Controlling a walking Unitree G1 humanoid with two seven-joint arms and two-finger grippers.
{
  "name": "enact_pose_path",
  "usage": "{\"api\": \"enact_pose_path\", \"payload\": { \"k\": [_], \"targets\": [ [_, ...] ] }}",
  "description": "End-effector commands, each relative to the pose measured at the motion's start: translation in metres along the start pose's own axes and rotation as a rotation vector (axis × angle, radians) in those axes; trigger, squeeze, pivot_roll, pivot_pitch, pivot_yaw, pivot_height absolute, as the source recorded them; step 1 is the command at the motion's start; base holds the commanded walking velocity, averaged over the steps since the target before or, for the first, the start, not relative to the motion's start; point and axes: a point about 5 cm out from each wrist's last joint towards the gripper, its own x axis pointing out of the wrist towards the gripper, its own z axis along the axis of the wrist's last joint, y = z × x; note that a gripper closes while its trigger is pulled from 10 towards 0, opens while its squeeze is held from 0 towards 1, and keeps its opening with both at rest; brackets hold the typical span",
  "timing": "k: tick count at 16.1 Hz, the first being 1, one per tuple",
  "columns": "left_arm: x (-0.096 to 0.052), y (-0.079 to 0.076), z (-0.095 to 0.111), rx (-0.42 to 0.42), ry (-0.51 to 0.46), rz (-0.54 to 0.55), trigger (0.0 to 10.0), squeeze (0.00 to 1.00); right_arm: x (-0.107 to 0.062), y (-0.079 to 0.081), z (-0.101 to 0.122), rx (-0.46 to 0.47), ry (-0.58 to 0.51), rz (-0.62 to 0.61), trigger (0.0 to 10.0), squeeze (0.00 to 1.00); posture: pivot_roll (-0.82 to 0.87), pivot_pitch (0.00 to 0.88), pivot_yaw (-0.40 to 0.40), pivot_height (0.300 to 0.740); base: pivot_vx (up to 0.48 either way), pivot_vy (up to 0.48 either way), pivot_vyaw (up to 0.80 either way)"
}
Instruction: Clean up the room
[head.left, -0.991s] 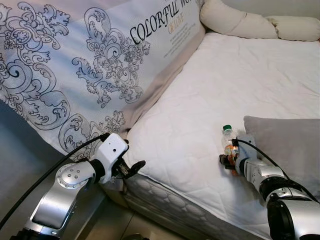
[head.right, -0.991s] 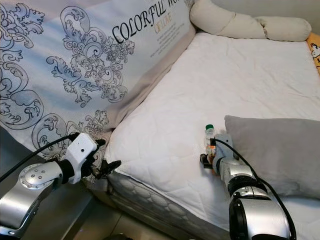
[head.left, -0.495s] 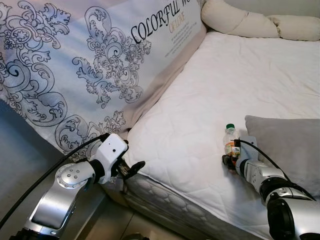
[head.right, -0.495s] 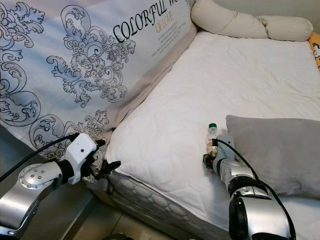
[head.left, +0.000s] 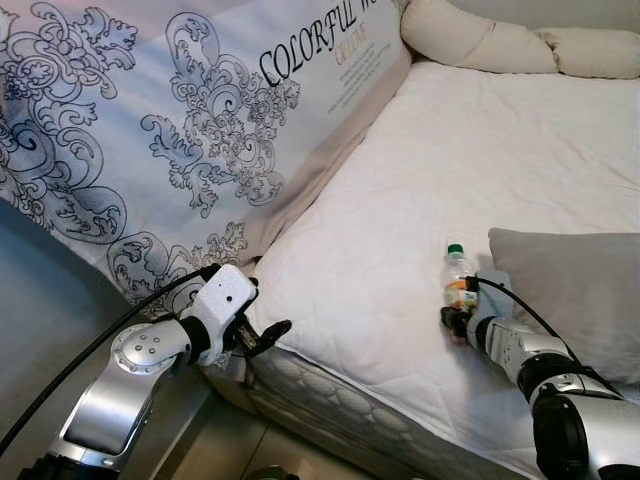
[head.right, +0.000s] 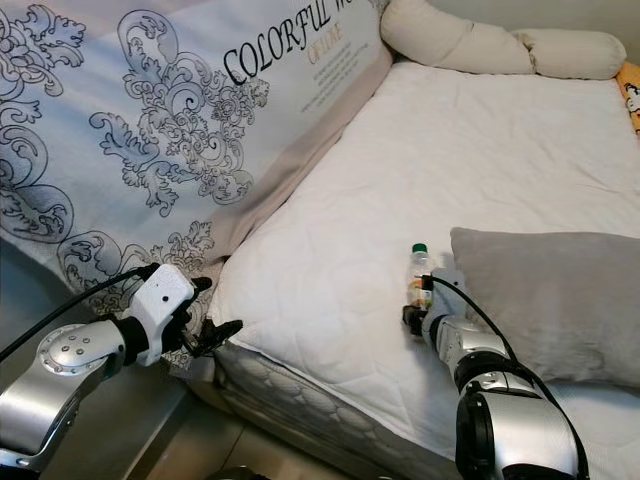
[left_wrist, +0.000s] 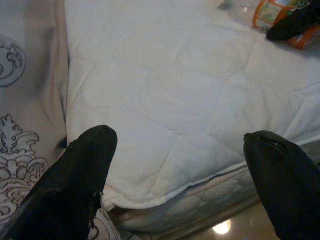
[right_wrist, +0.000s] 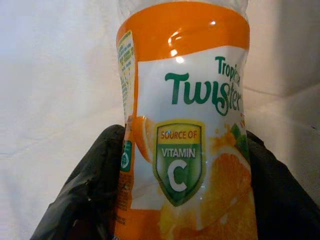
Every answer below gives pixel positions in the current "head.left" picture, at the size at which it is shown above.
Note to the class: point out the beige knotted bolster pillow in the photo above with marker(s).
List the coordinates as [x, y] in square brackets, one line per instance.
[480, 40]

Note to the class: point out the white quilted mattress pad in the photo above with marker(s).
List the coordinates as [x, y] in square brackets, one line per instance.
[450, 170]

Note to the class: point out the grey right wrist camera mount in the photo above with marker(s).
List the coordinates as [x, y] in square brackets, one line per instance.
[495, 290]

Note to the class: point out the grey quilted mattress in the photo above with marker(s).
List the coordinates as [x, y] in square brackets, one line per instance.
[320, 410]

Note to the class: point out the clear bottle with green cap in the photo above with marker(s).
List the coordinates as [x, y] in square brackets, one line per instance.
[459, 275]

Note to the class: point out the grey plush pillow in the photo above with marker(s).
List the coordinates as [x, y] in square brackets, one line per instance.
[570, 300]

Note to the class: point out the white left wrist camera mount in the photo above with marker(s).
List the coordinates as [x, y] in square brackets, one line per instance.
[225, 300]

